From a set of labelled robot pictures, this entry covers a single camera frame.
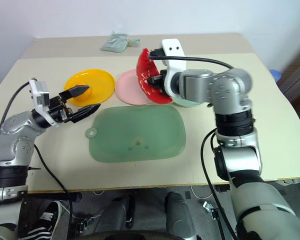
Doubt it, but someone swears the dark rounded shape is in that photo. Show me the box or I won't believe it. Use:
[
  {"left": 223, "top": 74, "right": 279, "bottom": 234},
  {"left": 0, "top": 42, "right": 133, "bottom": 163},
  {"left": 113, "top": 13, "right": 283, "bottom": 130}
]
[
  {"left": 164, "top": 191, "right": 200, "bottom": 240},
  {"left": 96, "top": 194, "right": 136, "bottom": 232}
]

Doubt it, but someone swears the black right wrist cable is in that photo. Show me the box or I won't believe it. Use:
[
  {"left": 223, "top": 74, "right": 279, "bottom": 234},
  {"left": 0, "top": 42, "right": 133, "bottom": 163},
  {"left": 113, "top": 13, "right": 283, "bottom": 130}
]
[{"left": 149, "top": 54, "right": 235, "bottom": 70}]

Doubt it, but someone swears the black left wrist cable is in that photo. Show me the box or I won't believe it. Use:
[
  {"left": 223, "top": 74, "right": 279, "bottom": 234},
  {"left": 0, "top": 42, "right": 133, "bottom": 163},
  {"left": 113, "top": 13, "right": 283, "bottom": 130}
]
[{"left": 0, "top": 81, "right": 31, "bottom": 138}]

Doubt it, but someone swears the pale green plate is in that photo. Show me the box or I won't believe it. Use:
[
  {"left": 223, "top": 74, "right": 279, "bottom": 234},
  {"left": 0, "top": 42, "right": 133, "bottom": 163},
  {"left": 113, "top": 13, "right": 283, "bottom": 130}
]
[{"left": 173, "top": 95, "right": 209, "bottom": 108}]

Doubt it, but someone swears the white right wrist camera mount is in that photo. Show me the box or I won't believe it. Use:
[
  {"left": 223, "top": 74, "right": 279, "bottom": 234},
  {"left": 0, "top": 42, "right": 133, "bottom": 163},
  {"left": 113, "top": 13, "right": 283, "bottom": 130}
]
[{"left": 148, "top": 38, "right": 189, "bottom": 100}]

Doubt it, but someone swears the pale green fabric pouch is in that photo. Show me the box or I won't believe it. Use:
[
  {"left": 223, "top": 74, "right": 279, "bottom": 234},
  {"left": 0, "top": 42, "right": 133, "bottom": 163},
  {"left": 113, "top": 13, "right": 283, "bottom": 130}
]
[{"left": 100, "top": 30, "right": 141, "bottom": 54}]

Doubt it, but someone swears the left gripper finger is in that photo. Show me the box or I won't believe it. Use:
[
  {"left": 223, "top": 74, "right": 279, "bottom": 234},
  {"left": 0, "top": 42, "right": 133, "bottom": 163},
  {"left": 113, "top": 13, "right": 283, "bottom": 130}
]
[
  {"left": 59, "top": 84, "right": 91, "bottom": 104},
  {"left": 70, "top": 103, "right": 102, "bottom": 124}
]

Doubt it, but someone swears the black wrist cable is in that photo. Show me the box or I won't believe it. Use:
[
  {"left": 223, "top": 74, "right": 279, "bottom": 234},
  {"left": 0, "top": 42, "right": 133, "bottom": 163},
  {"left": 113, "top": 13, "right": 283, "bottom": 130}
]
[
  {"left": 0, "top": 81, "right": 31, "bottom": 138},
  {"left": 149, "top": 54, "right": 235, "bottom": 70}
]

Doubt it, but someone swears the brown wooden furniture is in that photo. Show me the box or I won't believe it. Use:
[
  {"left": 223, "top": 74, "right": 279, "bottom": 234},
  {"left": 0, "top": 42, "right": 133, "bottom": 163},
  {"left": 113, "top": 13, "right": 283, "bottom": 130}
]
[{"left": 277, "top": 46, "right": 300, "bottom": 104}]

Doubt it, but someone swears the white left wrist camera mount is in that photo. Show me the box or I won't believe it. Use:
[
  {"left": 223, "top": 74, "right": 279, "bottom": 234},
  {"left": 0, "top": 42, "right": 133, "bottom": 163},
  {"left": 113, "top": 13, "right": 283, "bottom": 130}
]
[{"left": 28, "top": 79, "right": 60, "bottom": 128}]

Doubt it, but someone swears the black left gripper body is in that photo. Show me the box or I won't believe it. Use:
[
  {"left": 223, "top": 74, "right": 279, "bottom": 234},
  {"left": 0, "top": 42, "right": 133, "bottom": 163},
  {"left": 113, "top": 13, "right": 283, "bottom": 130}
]
[{"left": 48, "top": 94, "right": 75, "bottom": 124}]

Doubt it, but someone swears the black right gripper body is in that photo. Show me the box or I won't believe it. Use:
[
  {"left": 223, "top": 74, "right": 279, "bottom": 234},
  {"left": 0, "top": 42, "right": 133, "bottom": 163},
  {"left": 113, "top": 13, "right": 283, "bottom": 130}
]
[{"left": 153, "top": 70, "right": 168, "bottom": 95}]

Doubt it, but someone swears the red plate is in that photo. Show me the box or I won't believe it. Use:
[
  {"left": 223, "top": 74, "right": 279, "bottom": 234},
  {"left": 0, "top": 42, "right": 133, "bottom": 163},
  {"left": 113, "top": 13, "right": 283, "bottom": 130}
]
[{"left": 135, "top": 47, "right": 175, "bottom": 105}]

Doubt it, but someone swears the long black left cable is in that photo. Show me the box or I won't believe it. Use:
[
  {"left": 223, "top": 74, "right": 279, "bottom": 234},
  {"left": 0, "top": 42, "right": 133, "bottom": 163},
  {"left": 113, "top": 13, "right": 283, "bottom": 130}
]
[{"left": 33, "top": 143, "right": 75, "bottom": 240}]

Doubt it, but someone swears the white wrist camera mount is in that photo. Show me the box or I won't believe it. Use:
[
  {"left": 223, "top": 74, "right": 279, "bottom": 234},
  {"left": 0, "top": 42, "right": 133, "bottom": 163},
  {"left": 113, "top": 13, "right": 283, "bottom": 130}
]
[
  {"left": 148, "top": 38, "right": 189, "bottom": 100},
  {"left": 28, "top": 79, "right": 60, "bottom": 128}
]

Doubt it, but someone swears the translucent green silicone mat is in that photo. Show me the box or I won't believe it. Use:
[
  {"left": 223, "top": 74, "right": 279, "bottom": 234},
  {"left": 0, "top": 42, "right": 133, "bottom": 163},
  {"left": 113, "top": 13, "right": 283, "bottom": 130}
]
[{"left": 85, "top": 104, "right": 187, "bottom": 164}]

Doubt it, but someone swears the black white-striped sneaker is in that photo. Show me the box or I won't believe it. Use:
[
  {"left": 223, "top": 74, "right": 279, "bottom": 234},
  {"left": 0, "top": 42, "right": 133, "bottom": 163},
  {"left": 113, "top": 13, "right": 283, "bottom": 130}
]
[{"left": 21, "top": 199, "right": 64, "bottom": 240}]

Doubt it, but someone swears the blue round cap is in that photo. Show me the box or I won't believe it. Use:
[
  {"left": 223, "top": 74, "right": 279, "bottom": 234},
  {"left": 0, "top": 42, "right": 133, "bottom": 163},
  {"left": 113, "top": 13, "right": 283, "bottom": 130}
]
[{"left": 269, "top": 68, "right": 283, "bottom": 83}]

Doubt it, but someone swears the yellow plate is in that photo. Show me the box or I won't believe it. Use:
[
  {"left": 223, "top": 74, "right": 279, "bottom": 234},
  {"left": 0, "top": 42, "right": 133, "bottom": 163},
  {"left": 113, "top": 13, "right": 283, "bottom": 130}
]
[{"left": 63, "top": 68, "right": 116, "bottom": 108}]

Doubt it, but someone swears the pink plate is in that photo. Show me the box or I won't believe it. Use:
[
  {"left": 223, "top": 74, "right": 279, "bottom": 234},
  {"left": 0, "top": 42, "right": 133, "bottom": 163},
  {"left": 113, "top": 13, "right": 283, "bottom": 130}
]
[{"left": 115, "top": 69, "right": 154, "bottom": 106}]

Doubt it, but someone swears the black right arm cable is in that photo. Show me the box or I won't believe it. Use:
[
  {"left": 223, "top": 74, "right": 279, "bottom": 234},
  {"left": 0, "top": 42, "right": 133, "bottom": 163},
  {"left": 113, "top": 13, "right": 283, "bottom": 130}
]
[{"left": 200, "top": 127, "right": 239, "bottom": 240}]

